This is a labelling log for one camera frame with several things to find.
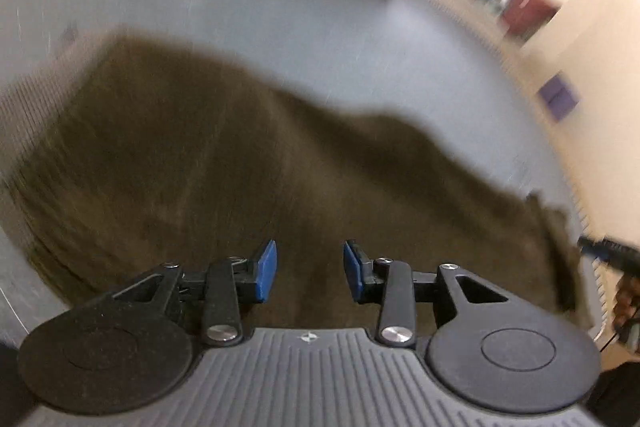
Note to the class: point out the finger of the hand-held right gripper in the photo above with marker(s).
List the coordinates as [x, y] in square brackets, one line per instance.
[607, 251]

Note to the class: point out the dark red cushion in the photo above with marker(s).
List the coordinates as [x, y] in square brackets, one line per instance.
[530, 9]

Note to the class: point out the purple folded mat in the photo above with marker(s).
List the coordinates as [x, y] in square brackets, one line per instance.
[559, 98]

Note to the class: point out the person's right hand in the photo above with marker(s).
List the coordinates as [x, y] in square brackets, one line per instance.
[626, 302]

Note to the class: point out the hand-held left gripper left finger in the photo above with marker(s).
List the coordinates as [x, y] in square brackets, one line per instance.
[267, 268]

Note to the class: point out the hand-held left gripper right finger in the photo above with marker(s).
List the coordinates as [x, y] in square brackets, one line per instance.
[351, 271]

